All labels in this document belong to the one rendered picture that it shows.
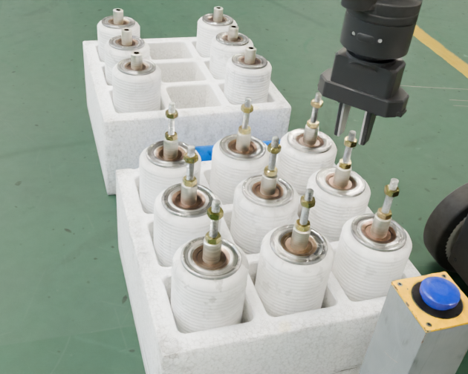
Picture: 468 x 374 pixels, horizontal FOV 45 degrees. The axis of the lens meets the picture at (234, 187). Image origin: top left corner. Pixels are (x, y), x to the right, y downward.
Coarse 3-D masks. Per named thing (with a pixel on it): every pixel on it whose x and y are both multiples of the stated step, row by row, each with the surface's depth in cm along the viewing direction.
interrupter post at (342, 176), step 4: (336, 168) 85; (340, 168) 84; (336, 172) 85; (340, 172) 84; (344, 172) 84; (348, 172) 84; (336, 176) 85; (340, 176) 85; (344, 176) 84; (348, 176) 85; (336, 180) 86; (340, 180) 85; (344, 180) 85; (336, 184) 86; (340, 184) 85; (344, 184) 85
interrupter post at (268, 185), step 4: (264, 176) 81; (276, 176) 81; (264, 180) 81; (268, 180) 81; (272, 180) 81; (276, 180) 81; (264, 184) 81; (268, 184) 81; (272, 184) 81; (260, 188) 83; (264, 188) 82; (268, 188) 81; (272, 188) 82; (264, 192) 82; (268, 192) 82; (272, 192) 82
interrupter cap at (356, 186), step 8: (328, 168) 89; (320, 176) 87; (328, 176) 87; (352, 176) 88; (360, 176) 88; (320, 184) 85; (328, 184) 86; (352, 184) 86; (360, 184) 86; (328, 192) 84; (336, 192) 84; (344, 192) 84; (352, 192) 84; (360, 192) 84
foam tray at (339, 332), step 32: (128, 192) 91; (128, 224) 86; (224, 224) 87; (128, 256) 91; (256, 256) 82; (128, 288) 97; (160, 288) 76; (160, 320) 71; (256, 320) 73; (288, 320) 73; (320, 320) 74; (352, 320) 74; (160, 352) 68; (192, 352) 68; (224, 352) 70; (256, 352) 72; (288, 352) 74; (320, 352) 77; (352, 352) 79
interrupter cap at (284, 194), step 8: (256, 176) 85; (248, 184) 84; (256, 184) 84; (280, 184) 84; (288, 184) 84; (248, 192) 82; (256, 192) 83; (280, 192) 83; (288, 192) 83; (256, 200) 80; (264, 200) 81; (272, 200) 81; (280, 200) 81; (288, 200) 81
